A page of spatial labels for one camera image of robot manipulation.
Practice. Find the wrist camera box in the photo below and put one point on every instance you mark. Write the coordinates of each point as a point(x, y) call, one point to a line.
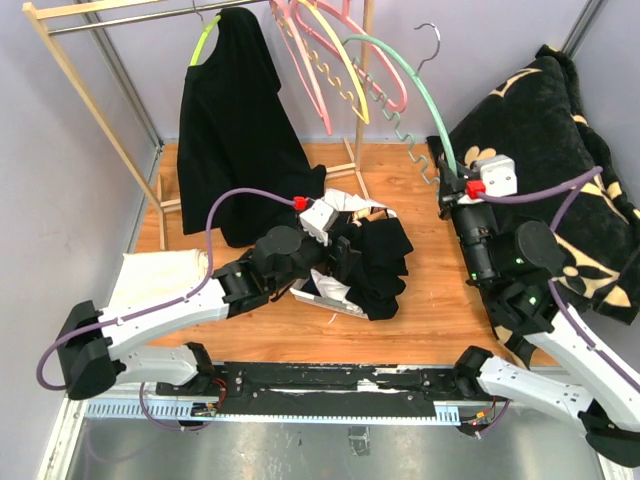
point(495, 177)
point(316, 217)

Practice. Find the lime green hanger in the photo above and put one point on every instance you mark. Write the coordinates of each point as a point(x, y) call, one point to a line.
point(207, 29)

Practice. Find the white t shirt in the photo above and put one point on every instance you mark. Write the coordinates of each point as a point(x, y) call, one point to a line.
point(327, 286)

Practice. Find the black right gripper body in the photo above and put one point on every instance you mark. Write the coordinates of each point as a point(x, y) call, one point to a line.
point(446, 204)

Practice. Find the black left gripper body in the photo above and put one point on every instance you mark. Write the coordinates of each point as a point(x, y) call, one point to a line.
point(336, 266)

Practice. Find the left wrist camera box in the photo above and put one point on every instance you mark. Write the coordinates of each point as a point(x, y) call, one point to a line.
point(316, 217)

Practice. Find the yellow hanger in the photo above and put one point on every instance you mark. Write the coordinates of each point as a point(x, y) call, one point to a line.
point(329, 39)

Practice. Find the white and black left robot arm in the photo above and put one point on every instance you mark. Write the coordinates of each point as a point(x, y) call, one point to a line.
point(99, 349)

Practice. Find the pink hanger with metal hook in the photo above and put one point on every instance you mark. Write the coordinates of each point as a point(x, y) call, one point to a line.
point(298, 52)

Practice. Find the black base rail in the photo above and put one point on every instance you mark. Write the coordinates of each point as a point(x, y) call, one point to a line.
point(331, 390)

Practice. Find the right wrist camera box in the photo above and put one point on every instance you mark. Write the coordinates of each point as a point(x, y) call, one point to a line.
point(495, 177)

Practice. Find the wooden clothes rack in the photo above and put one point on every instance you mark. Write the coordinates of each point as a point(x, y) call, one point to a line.
point(163, 207)

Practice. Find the black t shirt with print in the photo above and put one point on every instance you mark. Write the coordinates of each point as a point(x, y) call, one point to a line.
point(376, 280)

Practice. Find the navy blue t shirt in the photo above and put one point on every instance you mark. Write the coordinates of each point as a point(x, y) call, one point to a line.
point(310, 288)

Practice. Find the white perforated plastic basket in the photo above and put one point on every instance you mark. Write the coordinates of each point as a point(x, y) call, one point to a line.
point(338, 306)

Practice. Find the black floral plush blanket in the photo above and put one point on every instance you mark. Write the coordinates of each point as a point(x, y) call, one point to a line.
point(536, 117)

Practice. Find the mint green hanger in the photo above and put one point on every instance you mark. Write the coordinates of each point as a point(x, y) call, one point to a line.
point(418, 95)

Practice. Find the folded cream cloth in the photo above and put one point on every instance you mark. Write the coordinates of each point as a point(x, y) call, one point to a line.
point(146, 277)

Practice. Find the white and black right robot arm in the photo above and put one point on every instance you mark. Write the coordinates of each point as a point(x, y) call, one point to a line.
point(513, 258)

